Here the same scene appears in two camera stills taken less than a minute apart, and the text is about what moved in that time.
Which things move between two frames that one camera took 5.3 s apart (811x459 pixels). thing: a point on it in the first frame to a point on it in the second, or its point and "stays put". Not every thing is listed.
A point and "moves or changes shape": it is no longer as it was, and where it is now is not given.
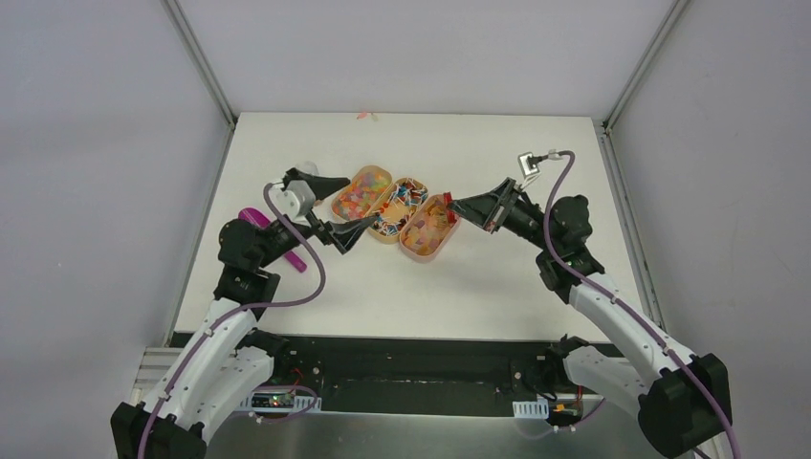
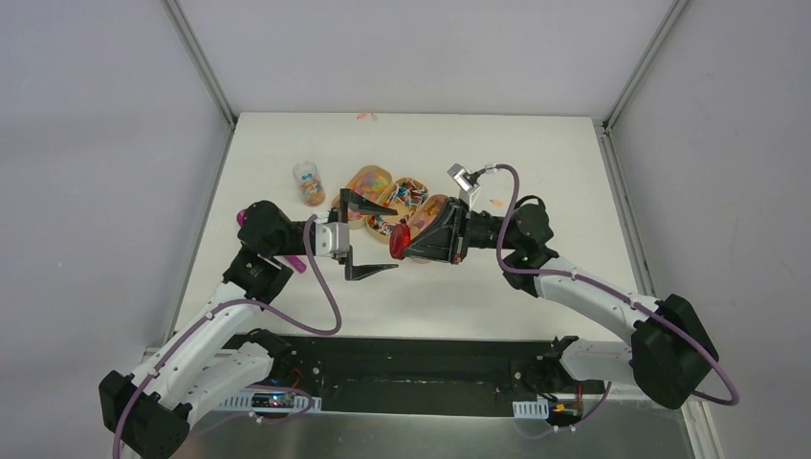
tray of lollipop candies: x=403 y=198 stays put
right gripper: x=489 y=208 to x=433 y=244
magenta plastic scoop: x=261 y=221 stays put
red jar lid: x=450 y=213 moves or changes shape
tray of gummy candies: x=357 y=197 stays put
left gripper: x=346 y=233 to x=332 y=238
